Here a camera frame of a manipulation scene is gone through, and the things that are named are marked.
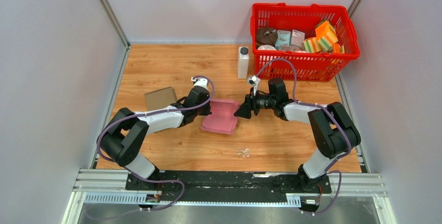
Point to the grey pink small box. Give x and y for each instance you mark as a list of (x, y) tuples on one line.
[(297, 38)]

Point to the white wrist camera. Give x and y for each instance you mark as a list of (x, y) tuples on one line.
[(254, 81), (200, 83)]

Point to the white round lid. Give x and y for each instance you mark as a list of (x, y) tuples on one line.
[(266, 48)]

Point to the white bottle black cap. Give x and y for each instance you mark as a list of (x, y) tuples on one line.
[(243, 62)]

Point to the brown round item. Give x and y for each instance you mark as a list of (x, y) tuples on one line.
[(266, 36)]

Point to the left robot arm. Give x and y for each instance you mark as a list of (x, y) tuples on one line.
[(123, 137)]

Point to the striped sponge pack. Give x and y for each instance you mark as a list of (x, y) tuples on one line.
[(311, 45)]

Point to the teal small box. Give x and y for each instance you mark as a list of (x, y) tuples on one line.
[(283, 38)]

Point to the aluminium frame rail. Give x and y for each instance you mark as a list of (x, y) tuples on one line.
[(115, 196)]

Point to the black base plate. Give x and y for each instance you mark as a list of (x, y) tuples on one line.
[(228, 186)]

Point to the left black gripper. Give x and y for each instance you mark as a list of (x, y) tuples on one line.
[(207, 111)]

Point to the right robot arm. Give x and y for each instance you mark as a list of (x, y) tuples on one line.
[(334, 132)]

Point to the small clear screw bag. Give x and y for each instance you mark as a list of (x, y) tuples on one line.
[(243, 152)]

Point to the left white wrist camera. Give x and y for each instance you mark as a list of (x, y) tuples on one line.
[(200, 83)]

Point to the brown cardboard box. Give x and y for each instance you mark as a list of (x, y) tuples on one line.
[(160, 98)]

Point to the orange green sponge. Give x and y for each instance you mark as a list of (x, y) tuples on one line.
[(326, 35)]

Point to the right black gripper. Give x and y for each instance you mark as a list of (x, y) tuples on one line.
[(244, 111)]

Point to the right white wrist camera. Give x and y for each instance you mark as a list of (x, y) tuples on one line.
[(254, 81)]

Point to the red plastic basket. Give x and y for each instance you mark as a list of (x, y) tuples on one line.
[(303, 66)]

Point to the pink paper box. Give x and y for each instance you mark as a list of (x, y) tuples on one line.
[(222, 119)]

